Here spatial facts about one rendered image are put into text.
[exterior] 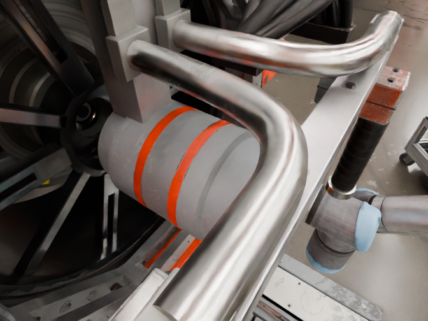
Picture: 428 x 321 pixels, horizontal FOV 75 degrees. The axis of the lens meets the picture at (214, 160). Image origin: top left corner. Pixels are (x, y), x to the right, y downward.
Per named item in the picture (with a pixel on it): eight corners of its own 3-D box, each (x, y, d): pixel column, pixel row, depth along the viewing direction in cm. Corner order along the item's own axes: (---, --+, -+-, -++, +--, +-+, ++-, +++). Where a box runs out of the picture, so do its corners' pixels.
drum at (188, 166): (171, 146, 49) (160, 71, 39) (285, 203, 40) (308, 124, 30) (107, 200, 40) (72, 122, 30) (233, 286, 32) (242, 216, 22)
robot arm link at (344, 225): (360, 264, 56) (381, 239, 48) (300, 232, 61) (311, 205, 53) (371, 229, 61) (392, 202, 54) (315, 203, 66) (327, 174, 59)
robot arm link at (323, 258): (353, 253, 70) (373, 226, 61) (330, 286, 65) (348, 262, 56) (320, 229, 75) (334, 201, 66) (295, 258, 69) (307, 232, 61)
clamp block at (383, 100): (324, 86, 40) (336, 49, 36) (393, 107, 36) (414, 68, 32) (311, 103, 37) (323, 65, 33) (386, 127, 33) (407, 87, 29)
